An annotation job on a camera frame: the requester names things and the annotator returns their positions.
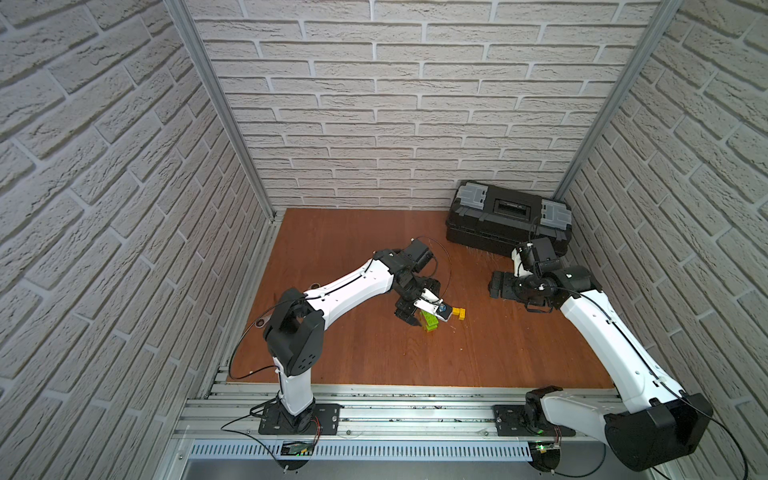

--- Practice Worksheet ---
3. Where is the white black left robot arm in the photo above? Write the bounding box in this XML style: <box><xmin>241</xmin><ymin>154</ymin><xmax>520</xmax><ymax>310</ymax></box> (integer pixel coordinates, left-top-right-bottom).
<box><xmin>264</xmin><ymin>239</ymin><xmax>453</xmax><ymax>420</ymax></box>

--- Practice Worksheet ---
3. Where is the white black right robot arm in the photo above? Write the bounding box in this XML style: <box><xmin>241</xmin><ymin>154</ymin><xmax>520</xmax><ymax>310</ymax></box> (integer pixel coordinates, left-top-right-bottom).
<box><xmin>489</xmin><ymin>237</ymin><xmax>713</xmax><ymax>471</ymax></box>

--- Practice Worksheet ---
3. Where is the black plastic toolbox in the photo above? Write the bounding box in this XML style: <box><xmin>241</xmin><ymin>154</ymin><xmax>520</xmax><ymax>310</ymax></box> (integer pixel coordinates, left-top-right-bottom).
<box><xmin>446</xmin><ymin>180</ymin><xmax>572</xmax><ymax>257</ymax></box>

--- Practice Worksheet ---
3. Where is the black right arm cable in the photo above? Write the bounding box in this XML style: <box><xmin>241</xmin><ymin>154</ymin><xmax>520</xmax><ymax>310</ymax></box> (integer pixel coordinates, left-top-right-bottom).
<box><xmin>563</xmin><ymin>287</ymin><xmax>751</xmax><ymax>480</ymax></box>

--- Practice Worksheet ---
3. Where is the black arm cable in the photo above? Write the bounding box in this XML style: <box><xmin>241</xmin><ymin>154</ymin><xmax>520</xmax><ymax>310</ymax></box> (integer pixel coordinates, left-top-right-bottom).
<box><xmin>226</xmin><ymin>299</ymin><xmax>289</xmax><ymax>382</ymax></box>
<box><xmin>563</xmin><ymin>287</ymin><xmax>751</xmax><ymax>480</ymax></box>

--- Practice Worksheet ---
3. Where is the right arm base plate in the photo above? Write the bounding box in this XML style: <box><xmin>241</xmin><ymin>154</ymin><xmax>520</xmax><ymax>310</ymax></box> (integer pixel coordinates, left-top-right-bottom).
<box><xmin>492</xmin><ymin>404</ymin><xmax>576</xmax><ymax>437</ymax></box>

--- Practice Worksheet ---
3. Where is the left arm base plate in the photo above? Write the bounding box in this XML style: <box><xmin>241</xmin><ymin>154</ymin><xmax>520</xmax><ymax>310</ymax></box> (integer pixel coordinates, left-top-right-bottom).
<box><xmin>258</xmin><ymin>401</ymin><xmax>342</xmax><ymax>436</ymax></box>

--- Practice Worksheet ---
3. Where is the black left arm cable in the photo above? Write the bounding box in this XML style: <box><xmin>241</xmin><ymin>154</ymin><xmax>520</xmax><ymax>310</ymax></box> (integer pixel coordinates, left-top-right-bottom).
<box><xmin>226</xmin><ymin>299</ymin><xmax>289</xmax><ymax>382</ymax></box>

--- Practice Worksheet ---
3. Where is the aluminium front rail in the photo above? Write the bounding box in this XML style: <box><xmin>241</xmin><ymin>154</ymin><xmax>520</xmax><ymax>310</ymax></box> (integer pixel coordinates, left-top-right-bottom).
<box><xmin>172</xmin><ymin>382</ymin><xmax>528</xmax><ymax>441</ymax></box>

